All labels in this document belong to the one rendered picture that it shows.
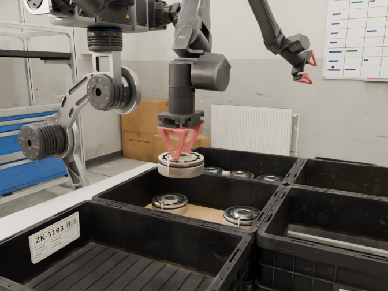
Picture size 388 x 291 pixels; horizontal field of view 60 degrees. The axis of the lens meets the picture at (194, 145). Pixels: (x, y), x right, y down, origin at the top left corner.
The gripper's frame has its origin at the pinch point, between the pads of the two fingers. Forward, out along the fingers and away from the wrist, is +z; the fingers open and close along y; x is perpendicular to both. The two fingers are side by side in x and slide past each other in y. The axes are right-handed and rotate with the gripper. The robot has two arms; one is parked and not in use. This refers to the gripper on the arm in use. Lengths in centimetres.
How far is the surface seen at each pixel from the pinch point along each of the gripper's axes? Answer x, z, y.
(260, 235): -21.2, 10.4, -8.0
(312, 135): 10, 63, 319
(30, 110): 189, 23, 106
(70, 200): 66, 38, 28
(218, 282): -19.8, 9.9, -24.1
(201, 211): 1.8, 21.8, 16.1
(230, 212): -7.8, 18.3, 12.8
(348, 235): -36.0, 20.4, 20.2
